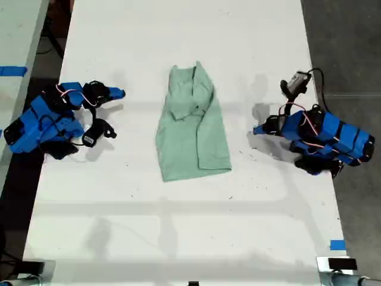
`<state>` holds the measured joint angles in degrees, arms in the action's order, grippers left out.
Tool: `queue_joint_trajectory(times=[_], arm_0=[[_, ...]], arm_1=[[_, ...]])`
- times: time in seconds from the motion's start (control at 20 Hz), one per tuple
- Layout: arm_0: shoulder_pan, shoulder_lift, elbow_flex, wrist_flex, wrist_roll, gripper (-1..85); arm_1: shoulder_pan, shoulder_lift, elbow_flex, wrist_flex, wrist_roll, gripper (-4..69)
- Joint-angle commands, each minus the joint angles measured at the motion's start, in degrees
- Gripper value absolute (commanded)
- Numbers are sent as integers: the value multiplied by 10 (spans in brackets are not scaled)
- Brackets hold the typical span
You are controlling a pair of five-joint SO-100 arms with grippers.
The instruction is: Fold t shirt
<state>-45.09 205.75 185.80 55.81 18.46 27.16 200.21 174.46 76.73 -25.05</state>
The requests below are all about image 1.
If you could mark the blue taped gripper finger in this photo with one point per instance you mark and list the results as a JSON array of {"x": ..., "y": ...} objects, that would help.
[
  {"x": 261, "y": 130},
  {"x": 116, "y": 93}
]

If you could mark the pale green t-shirt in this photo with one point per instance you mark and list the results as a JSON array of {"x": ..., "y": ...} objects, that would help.
[{"x": 190, "y": 134}]

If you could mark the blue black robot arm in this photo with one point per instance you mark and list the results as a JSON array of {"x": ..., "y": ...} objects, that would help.
[
  {"x": 32, "y": 119},
  {"x": 342, "y": 134}
]

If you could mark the long blue tape strip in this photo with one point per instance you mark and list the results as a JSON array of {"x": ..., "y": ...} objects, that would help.
[{"x": 13, "y": 71}]

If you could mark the pale grey side table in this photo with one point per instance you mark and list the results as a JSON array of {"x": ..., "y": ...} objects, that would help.
[{"x": 18, "y": 35}]

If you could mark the square blue tape piece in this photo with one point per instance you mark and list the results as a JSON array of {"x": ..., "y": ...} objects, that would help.
[{"x": 337, "y": 245}]

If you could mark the small black box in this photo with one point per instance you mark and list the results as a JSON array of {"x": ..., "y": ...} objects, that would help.
[
  {"x": 342, "y": 264},
  {"x": 33, "y": 267}
]

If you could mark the grey metal pipe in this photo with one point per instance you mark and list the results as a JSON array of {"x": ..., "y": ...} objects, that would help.
[
  {"x": 351, "y": 280},
  {"x": 18, "y": 281}
]

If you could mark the short black camera stalk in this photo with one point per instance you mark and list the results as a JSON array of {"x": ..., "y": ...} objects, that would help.
[
  {"x": 93, "y": 114},
  {"x": 288, "y": 109}
]

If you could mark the black camera box white label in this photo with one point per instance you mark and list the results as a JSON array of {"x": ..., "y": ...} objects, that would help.
[{"x": 93, "y": 134}]

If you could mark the black grey camera box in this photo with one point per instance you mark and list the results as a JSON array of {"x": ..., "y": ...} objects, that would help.
[{"x": 297, "y": 80}]

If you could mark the shiny metal table bracket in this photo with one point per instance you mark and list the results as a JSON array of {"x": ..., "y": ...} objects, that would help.
[
  {"x": 322, "y": 266},
  {"x": 50, "y": 272}
]

